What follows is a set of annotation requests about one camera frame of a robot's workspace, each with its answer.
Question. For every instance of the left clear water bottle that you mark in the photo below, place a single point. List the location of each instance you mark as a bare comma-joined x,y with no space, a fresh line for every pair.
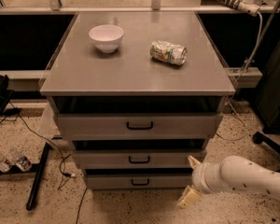
5,165

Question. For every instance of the grey middle drawer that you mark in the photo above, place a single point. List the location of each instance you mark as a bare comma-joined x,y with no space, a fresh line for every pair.
128,159

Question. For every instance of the clear water bottle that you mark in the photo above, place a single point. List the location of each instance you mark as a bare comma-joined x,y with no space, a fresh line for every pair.
5,165
20,160

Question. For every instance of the white ceramic bowl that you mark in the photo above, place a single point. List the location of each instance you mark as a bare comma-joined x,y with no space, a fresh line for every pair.
107,37

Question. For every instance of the grey bottom drawer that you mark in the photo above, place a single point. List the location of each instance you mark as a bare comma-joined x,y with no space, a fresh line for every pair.
157,181

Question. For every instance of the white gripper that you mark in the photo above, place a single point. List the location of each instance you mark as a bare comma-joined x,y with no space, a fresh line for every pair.
198,176

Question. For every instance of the black metal stand leg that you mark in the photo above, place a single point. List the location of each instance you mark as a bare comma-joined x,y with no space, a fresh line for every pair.
37,169

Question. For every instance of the white power strip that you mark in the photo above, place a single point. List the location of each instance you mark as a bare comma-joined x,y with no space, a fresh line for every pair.
246,6

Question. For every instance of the right clear water bottle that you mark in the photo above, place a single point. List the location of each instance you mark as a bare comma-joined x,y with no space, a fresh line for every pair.
20,160

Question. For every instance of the grey drawer cabinet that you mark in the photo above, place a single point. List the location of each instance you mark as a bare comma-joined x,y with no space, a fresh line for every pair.
84,80

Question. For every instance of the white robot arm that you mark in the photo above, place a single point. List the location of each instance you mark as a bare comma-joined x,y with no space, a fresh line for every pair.
233,174

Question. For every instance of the black office chair base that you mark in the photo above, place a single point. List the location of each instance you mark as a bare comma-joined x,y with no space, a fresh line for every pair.
259,138

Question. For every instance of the grey drawer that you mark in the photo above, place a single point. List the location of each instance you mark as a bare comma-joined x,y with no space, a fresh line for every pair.
128,159
157,181
78,127

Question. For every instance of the crushed soda can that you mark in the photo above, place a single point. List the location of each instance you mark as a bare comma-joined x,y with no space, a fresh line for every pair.
168,52

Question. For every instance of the grey top drawer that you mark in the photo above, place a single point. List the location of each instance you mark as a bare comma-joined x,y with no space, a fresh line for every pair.
78,127

